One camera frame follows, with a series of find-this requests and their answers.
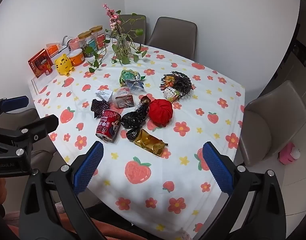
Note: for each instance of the pink flower branch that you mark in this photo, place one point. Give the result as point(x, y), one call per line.
point(112, 15)

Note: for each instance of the white paper wrapper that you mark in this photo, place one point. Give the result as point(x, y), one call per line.
point(104, 95)

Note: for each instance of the gold foil wrapper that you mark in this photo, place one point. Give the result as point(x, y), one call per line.
point(148, 141)

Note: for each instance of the clear plastic packet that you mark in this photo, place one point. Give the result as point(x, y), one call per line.
point(122, 101)

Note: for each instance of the orange box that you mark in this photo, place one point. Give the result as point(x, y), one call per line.
point(53, 50)

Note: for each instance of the orange white tub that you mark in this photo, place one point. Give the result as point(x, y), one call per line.
point(76, 58)

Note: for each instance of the silver foil packet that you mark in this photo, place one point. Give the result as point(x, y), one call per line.
point(135, 85)

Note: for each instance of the gold-lid clear jar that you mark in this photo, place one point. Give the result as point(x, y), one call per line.
point(86, 42)
point(97, 37)

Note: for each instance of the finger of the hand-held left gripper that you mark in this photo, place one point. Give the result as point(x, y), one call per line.
point(15, 103)
point(40, 125)

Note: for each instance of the floral strawberry tablecloth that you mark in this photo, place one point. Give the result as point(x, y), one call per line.
point(168, 180)

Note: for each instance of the dark patterned wrapper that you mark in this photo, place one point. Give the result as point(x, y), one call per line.
point(99, 106)

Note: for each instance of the pink translucent container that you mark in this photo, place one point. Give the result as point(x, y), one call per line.
point(74, 44)

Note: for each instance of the orange sauce packet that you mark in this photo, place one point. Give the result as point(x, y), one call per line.
point(169, 80)

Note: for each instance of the white green food packet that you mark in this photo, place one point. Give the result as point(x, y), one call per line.
point(171, 94)

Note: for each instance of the glass vase with plant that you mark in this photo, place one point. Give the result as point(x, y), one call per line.
point(139, 31)

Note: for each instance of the pink tissue box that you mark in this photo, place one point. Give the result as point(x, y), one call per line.
point(285, 157)

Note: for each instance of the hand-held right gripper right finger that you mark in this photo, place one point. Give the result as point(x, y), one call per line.
point(216, 167)

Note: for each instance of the red knitted ball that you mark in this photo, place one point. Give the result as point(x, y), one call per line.
point(161, 112)

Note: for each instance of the black plastic bag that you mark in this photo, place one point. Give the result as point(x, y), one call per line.
point(132, 120)

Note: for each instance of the green snack packet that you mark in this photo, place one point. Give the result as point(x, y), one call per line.
point(127, 76)

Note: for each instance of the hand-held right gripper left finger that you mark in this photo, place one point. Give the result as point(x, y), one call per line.
point(89, 167)

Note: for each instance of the black net with snacks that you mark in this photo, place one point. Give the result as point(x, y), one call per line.
point(183, 83)

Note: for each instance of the red gift box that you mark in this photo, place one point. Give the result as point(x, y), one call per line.
point(39, 62)

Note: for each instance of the yellow tiger toy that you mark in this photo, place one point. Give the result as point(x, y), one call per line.
point(64, 64)

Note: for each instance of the red drink can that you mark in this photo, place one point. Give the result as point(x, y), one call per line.
point(107, 126)

